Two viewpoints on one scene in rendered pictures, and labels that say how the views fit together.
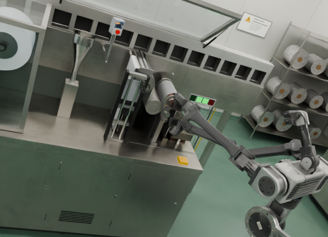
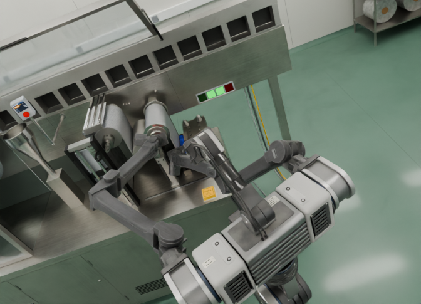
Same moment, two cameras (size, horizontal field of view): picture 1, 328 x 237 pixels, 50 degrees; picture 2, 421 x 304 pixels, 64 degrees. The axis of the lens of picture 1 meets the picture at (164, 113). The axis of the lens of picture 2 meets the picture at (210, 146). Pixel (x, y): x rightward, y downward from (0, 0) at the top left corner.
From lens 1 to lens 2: 1.50 m
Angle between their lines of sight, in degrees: 27
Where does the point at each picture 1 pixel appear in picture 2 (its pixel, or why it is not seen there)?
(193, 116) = (94, 204)
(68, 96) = (61, 189)
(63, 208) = (133, 286)
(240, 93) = (257, 53)
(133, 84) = (88, 154)
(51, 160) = (77, 263)
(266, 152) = (252, 173)
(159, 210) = not seen: hidden behind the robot
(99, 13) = (26, 91)
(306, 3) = not seen: outside the picture
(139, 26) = (73, 73)
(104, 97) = not seen: hidden behind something
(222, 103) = (244, 78)
